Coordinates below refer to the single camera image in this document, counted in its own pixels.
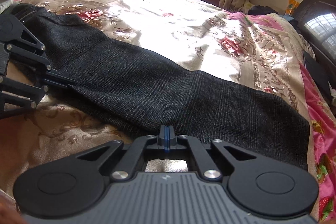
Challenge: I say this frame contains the black clothes pile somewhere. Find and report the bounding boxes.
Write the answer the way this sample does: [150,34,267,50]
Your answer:
[248,5,278,15]

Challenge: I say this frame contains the dark grey checked pants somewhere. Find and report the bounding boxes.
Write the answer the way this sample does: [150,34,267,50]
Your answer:
[11,3,310,169]

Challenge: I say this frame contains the folded grey-green garment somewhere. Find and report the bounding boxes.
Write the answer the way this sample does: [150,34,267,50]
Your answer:
[0,0,19,14]

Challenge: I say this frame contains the yellow orange box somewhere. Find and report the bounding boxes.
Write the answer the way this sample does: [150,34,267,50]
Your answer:
[285,0,300,16]

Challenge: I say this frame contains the dark wooden headboard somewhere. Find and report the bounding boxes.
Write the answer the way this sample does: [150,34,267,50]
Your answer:
[291,0,336,104]

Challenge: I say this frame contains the floral satin bedspread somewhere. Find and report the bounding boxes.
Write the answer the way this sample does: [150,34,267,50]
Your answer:
[1,0,335,221]

